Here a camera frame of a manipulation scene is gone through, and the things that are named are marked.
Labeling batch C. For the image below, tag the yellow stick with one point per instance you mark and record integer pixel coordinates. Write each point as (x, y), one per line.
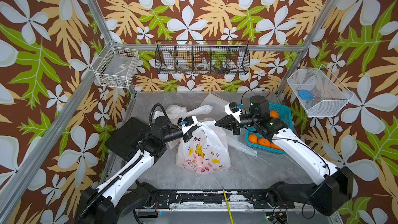
(228, 206)

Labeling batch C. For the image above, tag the white wire basket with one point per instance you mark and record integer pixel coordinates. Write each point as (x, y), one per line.
(115, 66)
(330, 95)

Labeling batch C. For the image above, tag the orange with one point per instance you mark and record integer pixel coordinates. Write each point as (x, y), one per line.
(252, 138)
(264, 142)
(273, 146)
(274, 114)

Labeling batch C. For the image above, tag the teal plastic basket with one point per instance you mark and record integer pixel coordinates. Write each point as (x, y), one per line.
(284, 114)

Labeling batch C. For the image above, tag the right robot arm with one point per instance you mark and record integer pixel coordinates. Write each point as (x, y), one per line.
(332, 186)

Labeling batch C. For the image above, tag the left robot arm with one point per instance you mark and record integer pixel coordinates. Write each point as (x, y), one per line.
(141, 145)

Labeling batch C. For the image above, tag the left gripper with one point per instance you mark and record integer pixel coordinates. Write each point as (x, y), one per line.
(186, 136)

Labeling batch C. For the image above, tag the black box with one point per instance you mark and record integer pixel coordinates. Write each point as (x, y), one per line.
(124, 142)

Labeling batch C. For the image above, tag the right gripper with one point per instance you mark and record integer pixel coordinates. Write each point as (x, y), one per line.
(236, 125)

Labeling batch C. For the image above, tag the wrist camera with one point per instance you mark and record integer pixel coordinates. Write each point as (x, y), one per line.
(186, 124)
(233, 109)

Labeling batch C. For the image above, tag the flat white plastic bag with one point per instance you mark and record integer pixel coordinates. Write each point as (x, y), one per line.
(217, 103)

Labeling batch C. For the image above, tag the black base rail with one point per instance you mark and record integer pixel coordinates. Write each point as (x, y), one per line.
(255, 198)

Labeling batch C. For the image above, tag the printed white plastic bag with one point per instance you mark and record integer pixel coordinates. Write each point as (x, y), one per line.
(174, 112)

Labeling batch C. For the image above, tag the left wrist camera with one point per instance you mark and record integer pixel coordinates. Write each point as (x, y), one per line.
(186, 124)

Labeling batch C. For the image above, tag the black wire basket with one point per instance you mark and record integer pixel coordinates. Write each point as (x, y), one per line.
(202, 57)

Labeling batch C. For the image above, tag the blue object in basket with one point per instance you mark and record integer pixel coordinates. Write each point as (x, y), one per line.
(305, 95)

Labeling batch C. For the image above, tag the white wire basket right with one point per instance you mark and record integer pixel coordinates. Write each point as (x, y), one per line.
(330, 95)

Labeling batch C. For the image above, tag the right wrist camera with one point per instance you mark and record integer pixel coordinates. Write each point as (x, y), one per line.
(233, 109)

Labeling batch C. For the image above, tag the white wire basket left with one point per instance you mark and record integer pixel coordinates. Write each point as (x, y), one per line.
(115, 66)

